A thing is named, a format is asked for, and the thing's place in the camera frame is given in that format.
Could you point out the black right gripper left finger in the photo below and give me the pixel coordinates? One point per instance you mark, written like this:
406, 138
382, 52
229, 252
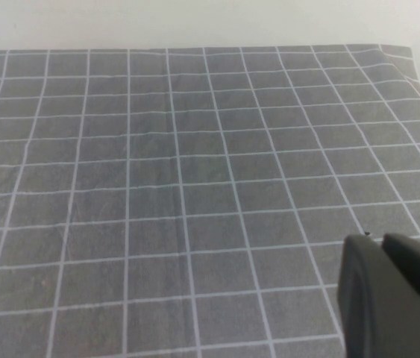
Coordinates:
373, 309

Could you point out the grey white-checked tablecloth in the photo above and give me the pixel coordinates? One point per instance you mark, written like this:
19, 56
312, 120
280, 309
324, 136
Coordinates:
157, 186

